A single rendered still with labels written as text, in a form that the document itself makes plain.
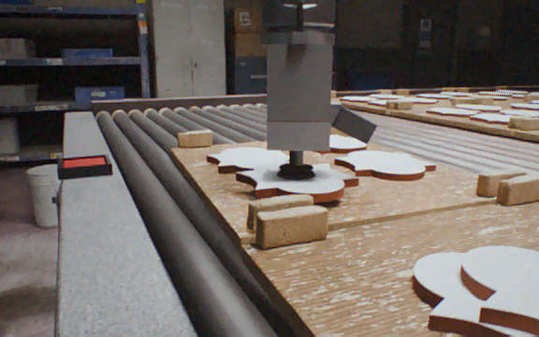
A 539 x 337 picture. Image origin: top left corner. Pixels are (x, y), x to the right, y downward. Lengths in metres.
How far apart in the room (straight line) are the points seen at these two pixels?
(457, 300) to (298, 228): 0.13
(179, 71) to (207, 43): 0.45
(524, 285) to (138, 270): 0.28
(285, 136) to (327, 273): 0.17
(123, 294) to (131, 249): 0.08
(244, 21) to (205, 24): 0.52
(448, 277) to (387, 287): 0.04
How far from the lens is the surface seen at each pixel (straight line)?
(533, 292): 0.29
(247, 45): 5.44
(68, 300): 0.35
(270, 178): 0.47
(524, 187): 0.51
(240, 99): 1.62
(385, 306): 0.28
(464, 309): 0.27
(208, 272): 0.35
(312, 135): 0.43
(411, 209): 0.46
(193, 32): 5.14
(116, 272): 0.38
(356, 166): 0.58
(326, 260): 0.33
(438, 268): 0.32
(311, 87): 0.43
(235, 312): 0.30
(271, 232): 0.34
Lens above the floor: 1.08
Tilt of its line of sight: 14 degrees down
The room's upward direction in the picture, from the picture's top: straight up
